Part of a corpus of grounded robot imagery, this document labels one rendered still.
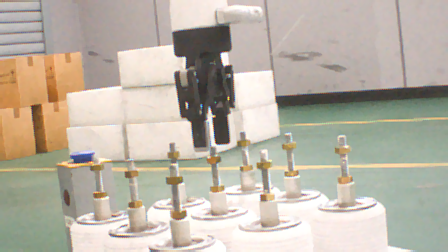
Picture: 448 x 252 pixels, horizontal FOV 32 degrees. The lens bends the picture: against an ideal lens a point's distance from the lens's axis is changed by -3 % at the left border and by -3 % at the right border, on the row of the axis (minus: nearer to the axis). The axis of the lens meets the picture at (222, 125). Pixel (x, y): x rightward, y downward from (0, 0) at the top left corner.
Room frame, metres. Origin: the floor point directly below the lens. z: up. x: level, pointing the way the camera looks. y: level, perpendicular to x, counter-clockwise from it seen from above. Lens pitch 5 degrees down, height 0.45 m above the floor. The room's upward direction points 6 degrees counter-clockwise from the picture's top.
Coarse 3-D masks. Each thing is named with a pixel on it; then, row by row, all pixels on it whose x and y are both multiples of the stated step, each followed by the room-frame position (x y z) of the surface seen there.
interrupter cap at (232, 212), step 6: (198, 210) 1.06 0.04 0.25; (204, 210) 1.06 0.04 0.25; (210, 210) 1.06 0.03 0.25; (228, 210) 1.05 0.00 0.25; (234, 210) 1.04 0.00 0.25; (240, 210) 1.03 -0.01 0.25; (246, 210) 1.02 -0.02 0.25; (192, 216) 1.02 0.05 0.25; (198, 216) 1.02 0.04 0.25; (204, 216) 1.01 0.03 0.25; (210, 216) 1.01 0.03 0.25; (216, 216) 1.01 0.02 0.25; (222, 216) 1.00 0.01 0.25; (228, 216) 1.00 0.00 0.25; (234, 216) 1.00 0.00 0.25
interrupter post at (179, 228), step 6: (174, 222) 0.87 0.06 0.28; (180, 222) 0.87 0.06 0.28; (186, 222) 0.87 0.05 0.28; (174, 228) 0.87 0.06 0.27; (180, 228) 0.87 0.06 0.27; (186, 228) 0.87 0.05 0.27; (174, 234) 0.87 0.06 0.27; (180, 234) 0.87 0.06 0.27; (186, 234) 0.87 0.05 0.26; (174, 240) 0.87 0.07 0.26; (180, 240) 0.87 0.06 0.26; (186, 240) 0.87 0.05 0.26; (174, 246) 0.87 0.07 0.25; (180, 246) 0.87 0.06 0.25; (186, 246) 0.87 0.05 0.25
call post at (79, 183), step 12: (60, 168) 1.25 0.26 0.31; (72, 168) 1.21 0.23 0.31; (84, 168) 1.22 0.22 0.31; (108, 168) 1.24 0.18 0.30; (60, 180) 1.25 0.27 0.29; (72, 180) 1.21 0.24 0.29; (84, 180) 1.21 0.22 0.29; (108, 180) 1.23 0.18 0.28; (60, 192) 1.26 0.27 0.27; (72, 192) 1.21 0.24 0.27; (84, 192) 1.21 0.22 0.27; (108, 192) 1.23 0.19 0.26; (72, 204) 1.21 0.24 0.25; (84, 204) 1.21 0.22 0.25; (72, 216) 1.22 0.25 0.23
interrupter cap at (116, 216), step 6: (84, 216) 1.10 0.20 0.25; (90, 216) 1.09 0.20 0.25; (114, 216) 1.09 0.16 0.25; (120, 216) 1.07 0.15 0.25; (126, 216) 1.07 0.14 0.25; (78, 222) 1.06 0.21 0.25; (84, 222) 1.05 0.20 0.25; (90, 222) 1.05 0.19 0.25; (96, 222) 1.04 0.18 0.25; (102, 222) 1.04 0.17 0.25; (108, 222) 1.05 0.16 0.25; (114, 222) 1.05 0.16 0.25
